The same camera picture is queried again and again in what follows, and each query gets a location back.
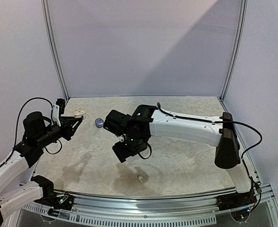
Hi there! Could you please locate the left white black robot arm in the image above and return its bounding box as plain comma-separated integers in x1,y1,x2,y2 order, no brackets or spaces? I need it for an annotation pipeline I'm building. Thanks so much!
0,112,84,226

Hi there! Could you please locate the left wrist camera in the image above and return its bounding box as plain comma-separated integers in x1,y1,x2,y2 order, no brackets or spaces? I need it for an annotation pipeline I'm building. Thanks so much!
51,98,65,127

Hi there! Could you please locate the aluminium frame post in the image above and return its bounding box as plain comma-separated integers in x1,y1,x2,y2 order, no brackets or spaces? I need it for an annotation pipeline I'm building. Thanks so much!
219,0,247,102
41,0,70,101

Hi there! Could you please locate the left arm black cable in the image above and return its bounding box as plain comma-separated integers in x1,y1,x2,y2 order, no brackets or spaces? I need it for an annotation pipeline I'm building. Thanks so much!
1,96,54,161

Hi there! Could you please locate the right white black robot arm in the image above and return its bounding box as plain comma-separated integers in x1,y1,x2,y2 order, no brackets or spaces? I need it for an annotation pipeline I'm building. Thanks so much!
103,104,252,206

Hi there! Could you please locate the aluminium front rail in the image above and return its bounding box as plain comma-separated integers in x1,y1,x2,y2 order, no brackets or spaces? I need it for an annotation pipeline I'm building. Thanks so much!
14,182,278,225

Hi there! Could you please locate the white earbud charging case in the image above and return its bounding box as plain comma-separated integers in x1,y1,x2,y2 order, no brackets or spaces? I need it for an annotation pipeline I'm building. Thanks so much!
72,107,86,119

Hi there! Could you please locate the left aluminium frame post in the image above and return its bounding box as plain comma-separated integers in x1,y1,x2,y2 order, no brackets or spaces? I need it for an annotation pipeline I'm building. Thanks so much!
41,0,70,101

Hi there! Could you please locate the right aluminium frame post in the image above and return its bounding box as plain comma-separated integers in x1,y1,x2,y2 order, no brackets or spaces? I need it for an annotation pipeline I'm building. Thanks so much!
219,0,247,102

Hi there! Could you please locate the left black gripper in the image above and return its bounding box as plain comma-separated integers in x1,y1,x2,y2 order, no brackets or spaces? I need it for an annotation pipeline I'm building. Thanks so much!
36,116,81,148

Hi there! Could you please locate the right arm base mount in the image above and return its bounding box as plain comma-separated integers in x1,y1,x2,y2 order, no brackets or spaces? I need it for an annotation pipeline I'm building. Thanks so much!
216,189,260,211

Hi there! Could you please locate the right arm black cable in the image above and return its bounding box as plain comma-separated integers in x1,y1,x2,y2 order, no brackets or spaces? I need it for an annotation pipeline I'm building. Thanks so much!
137,102,263,187

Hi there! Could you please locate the purple earbud charging case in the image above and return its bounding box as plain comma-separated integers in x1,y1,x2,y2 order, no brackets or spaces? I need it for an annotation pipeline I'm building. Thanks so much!
95,118,104,128

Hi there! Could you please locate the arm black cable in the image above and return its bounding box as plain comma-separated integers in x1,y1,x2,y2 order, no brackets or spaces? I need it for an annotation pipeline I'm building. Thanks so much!
1,96,54,161
137,102,263,187

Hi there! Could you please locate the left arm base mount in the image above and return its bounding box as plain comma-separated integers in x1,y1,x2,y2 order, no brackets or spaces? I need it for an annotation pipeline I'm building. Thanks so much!
35,192,75,211

